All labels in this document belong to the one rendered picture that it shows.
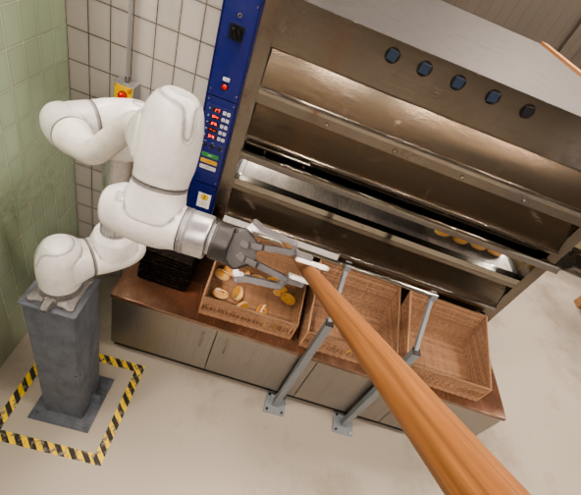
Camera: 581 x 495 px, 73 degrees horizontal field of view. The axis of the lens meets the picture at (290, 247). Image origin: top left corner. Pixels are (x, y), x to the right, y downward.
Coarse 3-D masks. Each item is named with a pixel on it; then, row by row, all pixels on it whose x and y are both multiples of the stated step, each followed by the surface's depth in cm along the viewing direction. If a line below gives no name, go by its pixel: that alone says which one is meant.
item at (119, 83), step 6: (120, 78) 188; (114, 84) 186; (120, 84) 185; (126, 84) 186; (132, 84) 187; (138, 84) 190; (114, 90) 188; (120, 90) 187; (126, 90) 187; (132, 90) 186; (138, 90) 192; (114, 96) 190; (132, 96) 188; (138, 96) 194
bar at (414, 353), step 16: (272, 240) 195; (320, 256) 198; (368, 272) 200; (416, 288) 203; (320, 336) 203; (304, 352) 220; (416, 352) 203; (288, 384) 238; (272, 400) 261; (368, 400) 237; (336, 416) 267; (352, 416) 253; (336, 432) 260
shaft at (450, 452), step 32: (320, 288) 58; (352, 320) 40; (352, 352) 37; (384, 352) 31; (384, 384) 27; (416, 384) 25; (416, 416) 22; (448, 416) 21; (416, 448) 22; (448, 448) 19; (480, 448) 19; (448, 480) 18; (480, 480) 17; (512, 480) 16
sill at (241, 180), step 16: (240, 176) 221; (272, 192) 222; (288, 192) 225; (304, 208) 226; (320, 208) 224; (336, 208) 229; (352, 224) 228; (368, 224) 228; (400, 240) 231; (416, 240) 233; (448, 256) 234; (464, 256) 237; (496, 272) 236; (512, 272) 242
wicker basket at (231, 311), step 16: (256, 240) 242; (256, 256) 247; (272, 256) 247; (288, 256) 246; (256, 272) 252; (288, 272) 252; (208, 288) 234; (224, 288) 239; (256, 288) 247; (288, 288) 255; (304, 288) 231; (208, 304) 216; (224, 304) 214; (256, 304) 237; (272, 304) 241; (288, 304) 245; (240, 320) 222; (256, 320) 220; (272, 320) 219; (288, 320) 237; (288, 336) 226
